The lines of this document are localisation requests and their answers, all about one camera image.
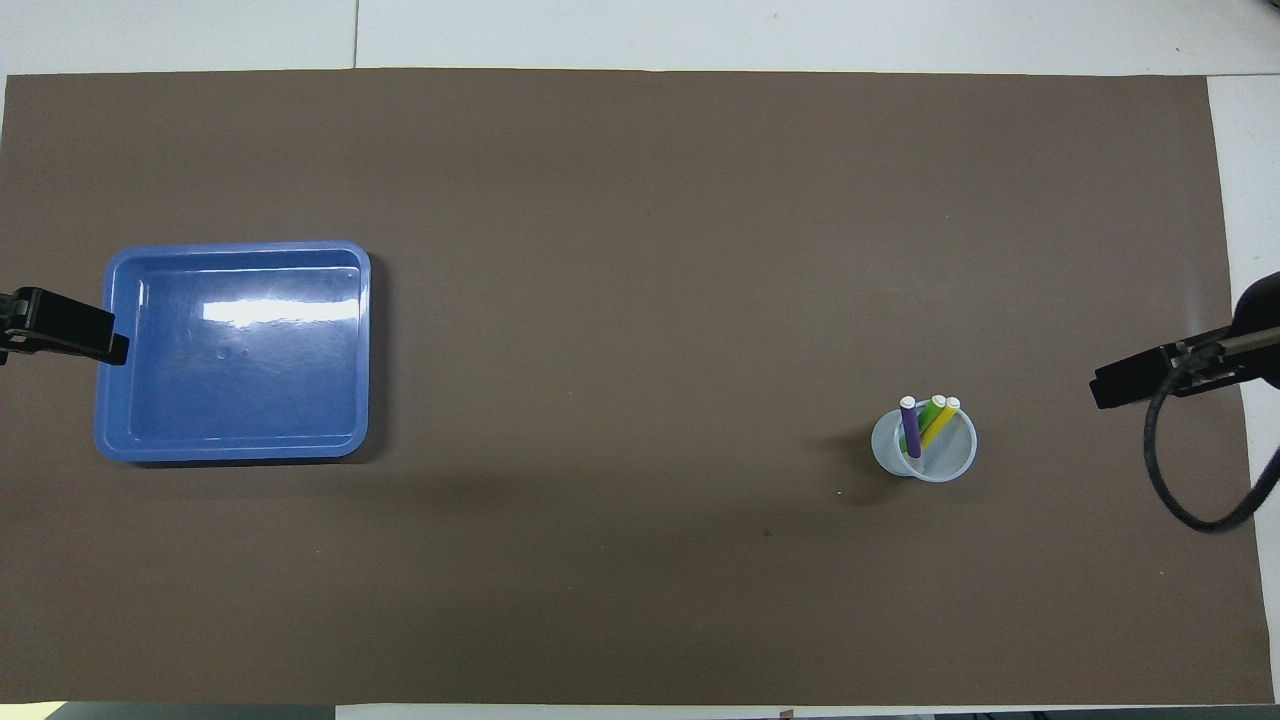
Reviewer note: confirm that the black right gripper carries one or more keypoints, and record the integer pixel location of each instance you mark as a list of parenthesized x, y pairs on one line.
[(1265, 325)]

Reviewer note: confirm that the yellow highlighter pen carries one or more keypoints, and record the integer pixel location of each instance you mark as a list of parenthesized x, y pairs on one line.
[(942, 425)]

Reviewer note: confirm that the green highlighter pen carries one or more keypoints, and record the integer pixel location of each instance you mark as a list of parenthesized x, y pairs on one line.
[(932, 412)]

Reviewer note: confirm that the purple highlighter pen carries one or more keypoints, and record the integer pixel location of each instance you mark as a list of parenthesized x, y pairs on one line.
[(911, 425)]

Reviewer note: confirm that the blue plastic tray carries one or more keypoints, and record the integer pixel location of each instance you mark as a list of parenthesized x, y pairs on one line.
[(230, 400)]

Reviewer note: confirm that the translucent plastic cup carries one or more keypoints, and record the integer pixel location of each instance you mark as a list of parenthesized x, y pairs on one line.
[(950, 460)]

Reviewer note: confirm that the brown table mat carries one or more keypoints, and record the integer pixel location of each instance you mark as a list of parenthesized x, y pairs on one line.
[(640, 250)]

